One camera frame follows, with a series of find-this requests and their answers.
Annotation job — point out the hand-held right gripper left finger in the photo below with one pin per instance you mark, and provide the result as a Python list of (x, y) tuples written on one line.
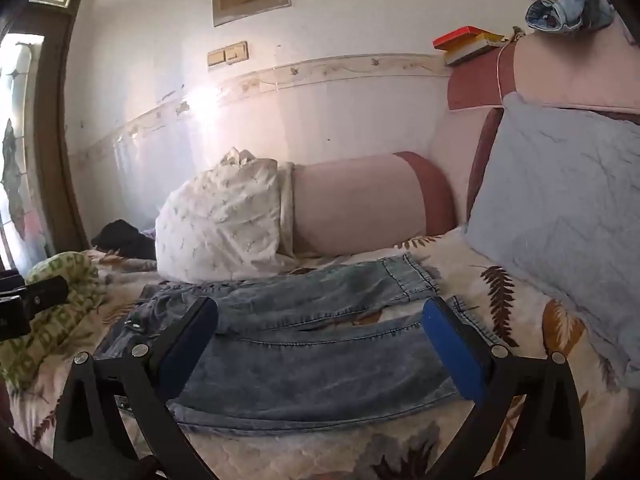
[(192, 342)]

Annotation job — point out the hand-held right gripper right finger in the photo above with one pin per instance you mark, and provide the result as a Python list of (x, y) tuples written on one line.
[(450, 352)]

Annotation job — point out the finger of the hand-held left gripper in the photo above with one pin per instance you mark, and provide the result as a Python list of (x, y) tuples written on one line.
[(46, 292)]

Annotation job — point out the blue denim pants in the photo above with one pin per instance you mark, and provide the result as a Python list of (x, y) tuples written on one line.
[(310, 360)]

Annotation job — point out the green patterned cloth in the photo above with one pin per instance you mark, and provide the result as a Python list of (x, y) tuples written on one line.
[(65, 322)]

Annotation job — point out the leaf-print blanket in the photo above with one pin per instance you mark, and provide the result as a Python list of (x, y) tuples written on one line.
[(525, 310)]

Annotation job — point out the black cloth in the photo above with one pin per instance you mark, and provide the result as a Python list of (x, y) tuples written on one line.
[(125, 237)]

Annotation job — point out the white leaf-print pillow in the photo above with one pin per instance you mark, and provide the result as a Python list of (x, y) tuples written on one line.
[(220, 230)]

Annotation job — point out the pink bolster cushion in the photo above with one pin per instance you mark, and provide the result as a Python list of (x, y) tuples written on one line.
[(360, 205)]

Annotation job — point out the light blue pillow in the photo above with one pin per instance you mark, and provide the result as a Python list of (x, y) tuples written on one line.
[(565, 220)]

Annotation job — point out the white book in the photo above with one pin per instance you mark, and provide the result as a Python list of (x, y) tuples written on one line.
[(470, 54)]

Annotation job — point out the pink sofa cushions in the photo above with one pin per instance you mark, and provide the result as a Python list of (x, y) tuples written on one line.
[(560, 70)]

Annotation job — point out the crumpled denim garment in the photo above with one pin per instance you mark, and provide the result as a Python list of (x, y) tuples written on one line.
[(575, 7)]

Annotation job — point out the wooden door frame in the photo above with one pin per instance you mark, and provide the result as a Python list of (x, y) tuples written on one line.
[(55, 135)]

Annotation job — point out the beige wall switch plate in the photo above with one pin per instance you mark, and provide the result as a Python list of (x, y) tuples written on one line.
[(227, 53)]

